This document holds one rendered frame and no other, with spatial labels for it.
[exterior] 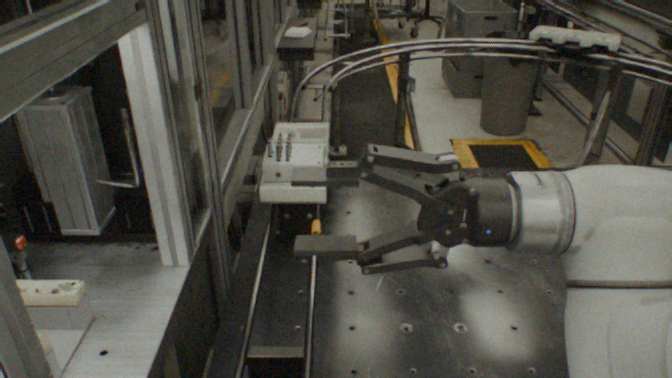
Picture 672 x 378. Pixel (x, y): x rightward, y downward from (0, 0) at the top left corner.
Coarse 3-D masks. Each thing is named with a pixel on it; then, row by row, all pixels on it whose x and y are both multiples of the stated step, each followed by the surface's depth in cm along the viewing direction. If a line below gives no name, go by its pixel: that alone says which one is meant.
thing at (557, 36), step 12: (540, 36) 243; (552, 36) 240; (564, 36) 232; (576, 36) 236; (588, 36) 231; (600, 36) 235; (612, 36) 232; (552, 48) 236; (564, 48) 233; (576, 48) 231; (588, 48) 231; (600, 48) 236; (612, 48) 223; (588, 60) 230
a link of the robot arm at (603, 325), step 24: (576, 288) 56; (600, 288) 53; (624, 288) 53; (648, 288) 53; (576, 312) 55; (600, 312) 53; (624, 312) 52; (648, 312) 51; (576, 336) 55; (600, 336) 52; (624, 336) 51; (648, 336) 49; (576, 360) 55; (600, 360) 52; (624, 360) 50; (648, 360) 49
